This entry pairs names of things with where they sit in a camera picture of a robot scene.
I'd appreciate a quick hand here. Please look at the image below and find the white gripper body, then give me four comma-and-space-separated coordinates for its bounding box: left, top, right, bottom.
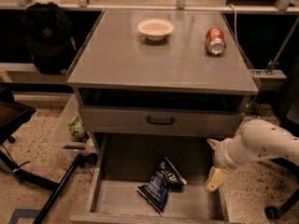
214, 137, 247, 170

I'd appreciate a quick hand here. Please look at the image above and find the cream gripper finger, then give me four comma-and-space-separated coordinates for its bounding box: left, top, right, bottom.
206, 138, 220, 149
206, 167, 229, 192

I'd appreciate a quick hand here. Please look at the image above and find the blue chip bag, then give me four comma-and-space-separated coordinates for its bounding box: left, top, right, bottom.
136, 157, 187, 216

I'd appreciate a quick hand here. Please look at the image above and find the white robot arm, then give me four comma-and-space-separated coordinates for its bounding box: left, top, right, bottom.
206, 119, 299, 191

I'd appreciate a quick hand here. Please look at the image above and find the open grey bottom drawer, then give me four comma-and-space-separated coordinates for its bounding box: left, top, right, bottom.
70, 133, 230, 224

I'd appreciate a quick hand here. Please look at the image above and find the grey drawer cabinet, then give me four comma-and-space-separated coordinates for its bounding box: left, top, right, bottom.
66, 8, 260, 161

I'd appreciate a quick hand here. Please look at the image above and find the closed grey drawer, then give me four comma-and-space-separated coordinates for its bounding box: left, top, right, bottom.
79, 105, 244, 138

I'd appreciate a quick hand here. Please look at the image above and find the green chip bag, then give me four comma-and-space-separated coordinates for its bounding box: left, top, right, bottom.
67, 117, 89, 142

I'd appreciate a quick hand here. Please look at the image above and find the black office chair base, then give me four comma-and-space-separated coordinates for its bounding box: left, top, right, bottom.
263, 159, 299, 220

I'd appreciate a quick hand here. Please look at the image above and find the red soda can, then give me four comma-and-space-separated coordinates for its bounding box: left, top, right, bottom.
206, 27, 226, 55

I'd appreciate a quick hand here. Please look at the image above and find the white bowl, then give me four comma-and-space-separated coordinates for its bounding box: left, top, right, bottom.
137, 19, 174, 41

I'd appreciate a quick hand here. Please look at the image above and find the black backpack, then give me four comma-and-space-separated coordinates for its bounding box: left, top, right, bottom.
21, 2, 78, 75

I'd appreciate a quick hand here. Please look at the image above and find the black drawer handle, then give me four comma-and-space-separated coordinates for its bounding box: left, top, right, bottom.
147, 117, 175, 126

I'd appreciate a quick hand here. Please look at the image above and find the metal strut with bracket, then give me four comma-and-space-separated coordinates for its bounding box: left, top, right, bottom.
252, 16, 299, 77

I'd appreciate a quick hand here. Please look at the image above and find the white cable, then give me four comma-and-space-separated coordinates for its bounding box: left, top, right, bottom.
228, 3, 239, 47

